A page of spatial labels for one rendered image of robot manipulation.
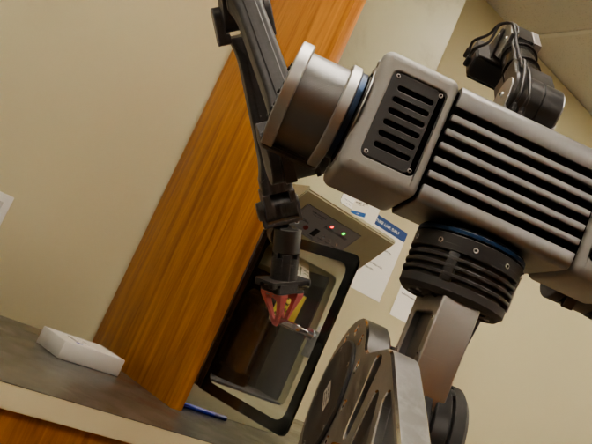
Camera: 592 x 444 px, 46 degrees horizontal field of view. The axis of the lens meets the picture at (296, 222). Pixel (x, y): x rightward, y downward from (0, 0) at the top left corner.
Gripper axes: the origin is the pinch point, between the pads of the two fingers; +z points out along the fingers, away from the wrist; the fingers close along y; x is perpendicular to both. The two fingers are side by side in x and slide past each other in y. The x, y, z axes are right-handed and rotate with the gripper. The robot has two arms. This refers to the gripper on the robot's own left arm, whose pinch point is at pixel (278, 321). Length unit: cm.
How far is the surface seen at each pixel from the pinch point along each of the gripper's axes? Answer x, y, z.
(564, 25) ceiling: -32, -156, -88
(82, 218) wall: -68, 13, -11
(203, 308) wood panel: -18.4, 6.4, 1.4
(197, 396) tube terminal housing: -22.1, 3.4, 23.8
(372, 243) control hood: -10.4, -37.8, -13.4
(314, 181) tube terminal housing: -21.1, -26.0, -27.5
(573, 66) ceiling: -40, -181, -77
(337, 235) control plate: -13.5, -28.4, -15.1
